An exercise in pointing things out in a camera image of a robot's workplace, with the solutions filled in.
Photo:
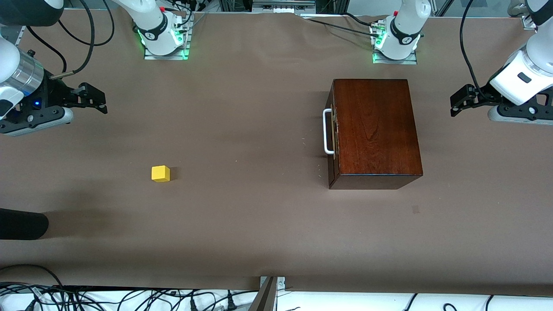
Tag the yellow cube block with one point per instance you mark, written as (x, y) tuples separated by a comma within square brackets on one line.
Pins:
[(160, 173)]

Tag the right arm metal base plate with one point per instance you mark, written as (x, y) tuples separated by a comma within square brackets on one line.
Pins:
[(173, 56)]

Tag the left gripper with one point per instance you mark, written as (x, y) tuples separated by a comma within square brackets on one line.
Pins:
[(484, 93)]

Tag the aluminium table edge rail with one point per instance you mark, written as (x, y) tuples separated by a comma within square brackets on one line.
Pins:
[(19, 36)]

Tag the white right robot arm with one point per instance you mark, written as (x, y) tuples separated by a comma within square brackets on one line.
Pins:
[(155, 26)]

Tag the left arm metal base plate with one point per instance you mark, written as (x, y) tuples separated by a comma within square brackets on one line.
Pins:
[(410, 60)]

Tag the metal corner bracket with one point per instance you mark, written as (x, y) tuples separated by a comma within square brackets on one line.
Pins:
[(528, 22)]

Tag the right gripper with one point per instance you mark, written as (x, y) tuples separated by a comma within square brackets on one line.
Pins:
[(52, 93)]

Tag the dark wooden drawer cabinet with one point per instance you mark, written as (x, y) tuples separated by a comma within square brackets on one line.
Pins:
[(376, 129)]

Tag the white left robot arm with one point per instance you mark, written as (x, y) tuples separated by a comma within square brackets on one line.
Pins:
[(406, 26)]

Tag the black round-ended object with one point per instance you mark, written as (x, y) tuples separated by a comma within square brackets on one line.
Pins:
[(21, 223)]

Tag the small metal table bracket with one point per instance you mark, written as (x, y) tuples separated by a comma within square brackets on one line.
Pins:
[(281, 283)]

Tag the dark angled post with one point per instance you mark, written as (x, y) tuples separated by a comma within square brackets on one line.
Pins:
[(265, 298)]

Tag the brown paper table cover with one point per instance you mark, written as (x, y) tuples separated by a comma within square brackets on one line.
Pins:
[(242, 216)]

